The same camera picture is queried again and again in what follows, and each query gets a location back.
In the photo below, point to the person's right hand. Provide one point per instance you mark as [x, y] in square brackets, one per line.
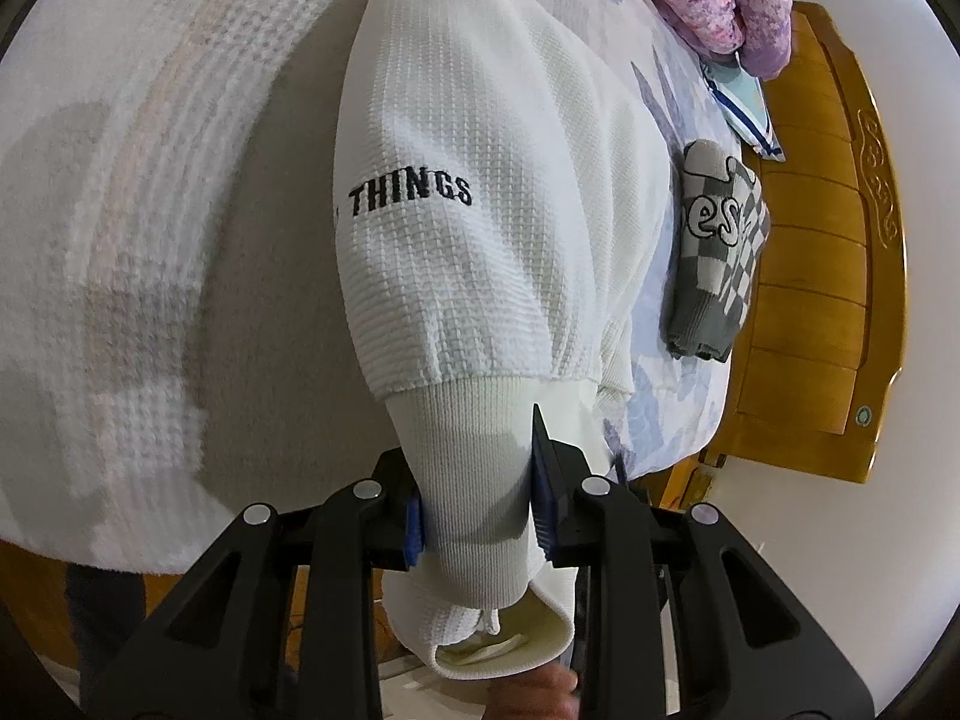
[536, 694]

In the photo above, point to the folded checkered grey sweater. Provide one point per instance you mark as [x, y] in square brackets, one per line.
[716, 255]

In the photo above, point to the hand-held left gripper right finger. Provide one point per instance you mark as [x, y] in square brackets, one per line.
[541, 499]

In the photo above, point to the wooden bed headboard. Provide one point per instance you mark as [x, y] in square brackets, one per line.
[817, 277]

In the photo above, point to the cartoon printed bed sheet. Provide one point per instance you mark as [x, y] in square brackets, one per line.
[675, 405]

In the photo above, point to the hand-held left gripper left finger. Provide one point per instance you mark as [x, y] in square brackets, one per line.
[411, 532]

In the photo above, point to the blue striped pillow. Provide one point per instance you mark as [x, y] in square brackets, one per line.
[746, 105]

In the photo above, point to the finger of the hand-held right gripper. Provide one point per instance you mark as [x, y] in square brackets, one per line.
[622, 471]

